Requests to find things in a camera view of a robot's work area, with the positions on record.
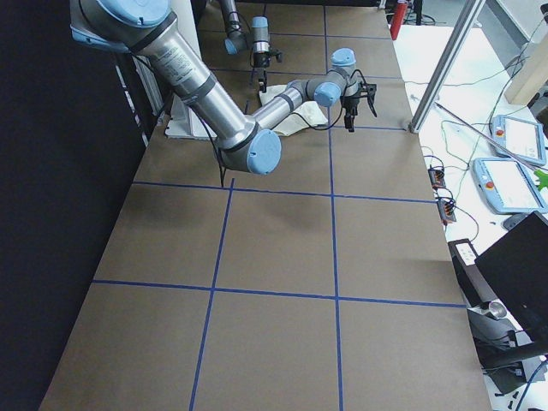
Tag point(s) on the near blue teach pendant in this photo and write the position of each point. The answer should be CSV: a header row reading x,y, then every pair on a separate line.
x,y
506,186

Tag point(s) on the far blue teach pendant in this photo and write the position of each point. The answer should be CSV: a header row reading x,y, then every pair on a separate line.
x,y
523,138

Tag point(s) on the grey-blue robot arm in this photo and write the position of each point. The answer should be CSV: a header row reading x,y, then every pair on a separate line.
x,y
246,143
253,37

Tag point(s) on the black monitor on stand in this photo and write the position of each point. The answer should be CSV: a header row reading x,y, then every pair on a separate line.
x,y
505,289

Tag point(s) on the orange-black power strip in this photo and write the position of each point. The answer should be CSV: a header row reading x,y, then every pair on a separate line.
x,y
436,175
446,204

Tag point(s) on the blue teach pendant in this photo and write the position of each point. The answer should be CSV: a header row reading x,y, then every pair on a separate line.
x,y
506,186
523,138

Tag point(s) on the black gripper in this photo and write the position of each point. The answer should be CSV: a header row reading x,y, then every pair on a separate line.
x,y
259,60
350,103

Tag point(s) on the far orange-black power strip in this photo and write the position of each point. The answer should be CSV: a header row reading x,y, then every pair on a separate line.
x,y
436,175

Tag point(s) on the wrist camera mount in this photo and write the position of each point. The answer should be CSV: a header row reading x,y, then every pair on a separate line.
x,y
368,91
277,55

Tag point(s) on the aluminium frame post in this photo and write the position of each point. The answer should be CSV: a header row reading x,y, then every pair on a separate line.
x,y
459,34

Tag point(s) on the red fire extinguisher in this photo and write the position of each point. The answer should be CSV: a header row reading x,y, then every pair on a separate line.
x,y
398,17

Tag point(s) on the wooden board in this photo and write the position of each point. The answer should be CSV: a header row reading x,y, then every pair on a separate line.
x,y
532,76

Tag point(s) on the near orange-black power strip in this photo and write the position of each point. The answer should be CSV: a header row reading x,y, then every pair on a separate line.
x,y
446,204

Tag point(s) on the cream long-sleeve printed shirt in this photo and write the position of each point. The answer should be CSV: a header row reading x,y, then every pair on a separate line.
x,y
307,115

